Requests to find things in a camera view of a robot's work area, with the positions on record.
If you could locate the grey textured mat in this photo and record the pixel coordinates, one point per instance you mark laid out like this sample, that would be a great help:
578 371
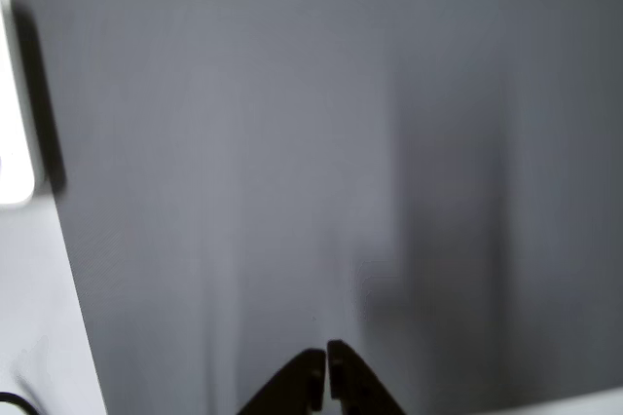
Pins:
316 142

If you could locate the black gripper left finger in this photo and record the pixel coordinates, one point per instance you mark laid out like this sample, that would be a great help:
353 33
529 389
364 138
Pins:
297 386

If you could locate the white flat device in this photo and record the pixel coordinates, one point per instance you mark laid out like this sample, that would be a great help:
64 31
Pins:
14 142

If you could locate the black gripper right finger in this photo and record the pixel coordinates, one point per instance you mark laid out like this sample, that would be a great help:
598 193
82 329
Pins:
357 381

